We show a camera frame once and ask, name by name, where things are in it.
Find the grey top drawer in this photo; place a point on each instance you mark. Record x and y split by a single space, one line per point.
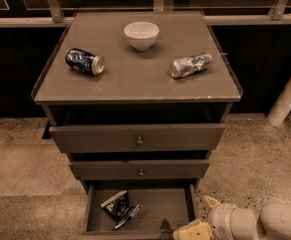
122 138

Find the white ceramic bowl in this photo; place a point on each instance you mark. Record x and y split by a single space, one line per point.
141 35

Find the metal railing frame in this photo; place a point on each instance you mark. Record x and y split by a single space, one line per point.
145 7

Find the grey bottom drawer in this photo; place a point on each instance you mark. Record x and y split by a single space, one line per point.
163 209

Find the white diagonal post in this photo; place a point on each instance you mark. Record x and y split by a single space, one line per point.
281 107

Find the dark blue soda can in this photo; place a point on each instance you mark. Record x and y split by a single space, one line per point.
84 61

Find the silver blue crushed can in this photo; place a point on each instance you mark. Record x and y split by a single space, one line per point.
186 66

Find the grey middle drawer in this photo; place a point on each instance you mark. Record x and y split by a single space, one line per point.
128 170

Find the grey drawer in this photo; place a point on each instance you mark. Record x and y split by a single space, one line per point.
122 138
163 209
128 170

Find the brass top drawer knob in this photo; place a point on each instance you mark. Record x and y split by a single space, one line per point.
139 141

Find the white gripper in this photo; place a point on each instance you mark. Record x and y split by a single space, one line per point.
220 218

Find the grey drawer cabinet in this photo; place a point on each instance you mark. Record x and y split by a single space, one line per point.
136 87

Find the blue chip bag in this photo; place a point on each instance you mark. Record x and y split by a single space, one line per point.
119 209

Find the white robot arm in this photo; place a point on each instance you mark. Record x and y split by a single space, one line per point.
271 222

